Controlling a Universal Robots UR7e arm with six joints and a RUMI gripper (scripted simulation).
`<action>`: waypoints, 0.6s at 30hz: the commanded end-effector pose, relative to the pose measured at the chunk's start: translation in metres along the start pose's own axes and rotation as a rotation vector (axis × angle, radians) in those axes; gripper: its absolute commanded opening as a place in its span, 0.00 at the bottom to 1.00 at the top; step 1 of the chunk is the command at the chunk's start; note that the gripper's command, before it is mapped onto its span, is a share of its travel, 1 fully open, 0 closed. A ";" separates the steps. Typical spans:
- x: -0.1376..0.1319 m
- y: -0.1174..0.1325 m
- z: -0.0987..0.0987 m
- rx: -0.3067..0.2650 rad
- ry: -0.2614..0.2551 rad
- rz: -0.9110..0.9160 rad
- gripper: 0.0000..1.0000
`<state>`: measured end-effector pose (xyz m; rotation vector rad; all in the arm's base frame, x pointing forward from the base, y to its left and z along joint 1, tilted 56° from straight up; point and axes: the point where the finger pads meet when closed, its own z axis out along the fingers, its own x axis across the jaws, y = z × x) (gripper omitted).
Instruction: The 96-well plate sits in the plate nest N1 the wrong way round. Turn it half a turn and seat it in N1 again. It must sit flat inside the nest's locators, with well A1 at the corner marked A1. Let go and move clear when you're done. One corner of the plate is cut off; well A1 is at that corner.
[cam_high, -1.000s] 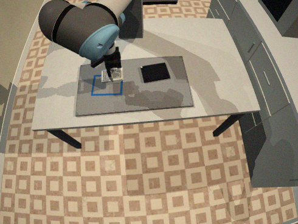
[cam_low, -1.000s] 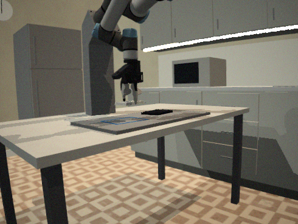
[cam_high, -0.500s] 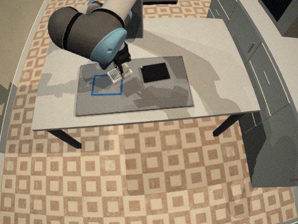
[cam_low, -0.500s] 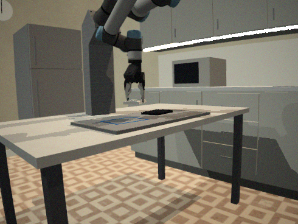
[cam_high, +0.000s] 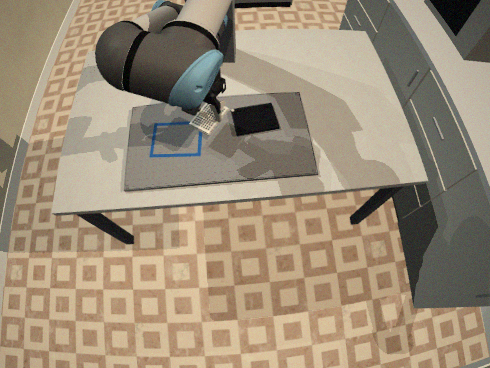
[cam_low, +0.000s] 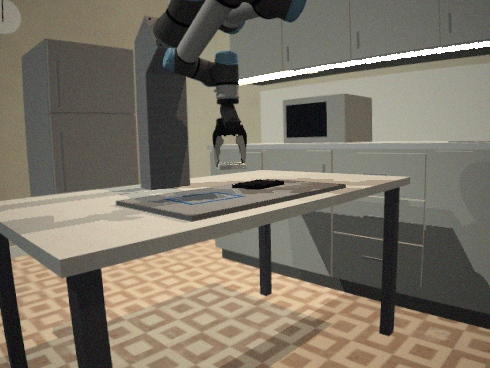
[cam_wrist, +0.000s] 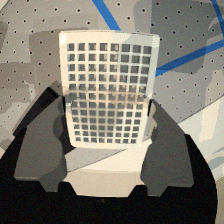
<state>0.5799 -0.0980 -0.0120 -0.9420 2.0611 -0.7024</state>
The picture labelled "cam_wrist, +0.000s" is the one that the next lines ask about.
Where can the grey flat base plate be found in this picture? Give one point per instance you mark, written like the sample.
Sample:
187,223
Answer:
30,57

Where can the beige well plate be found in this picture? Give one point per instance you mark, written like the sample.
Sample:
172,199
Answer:
91,84

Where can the black rectangular plate nest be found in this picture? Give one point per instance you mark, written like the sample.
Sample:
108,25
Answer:
46,98

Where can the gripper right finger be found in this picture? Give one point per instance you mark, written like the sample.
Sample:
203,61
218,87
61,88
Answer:
174,168

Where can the blue tape outline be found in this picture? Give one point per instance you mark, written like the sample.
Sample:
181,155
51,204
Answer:
107,16

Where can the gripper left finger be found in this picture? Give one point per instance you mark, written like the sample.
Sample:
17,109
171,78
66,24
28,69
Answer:
34,161

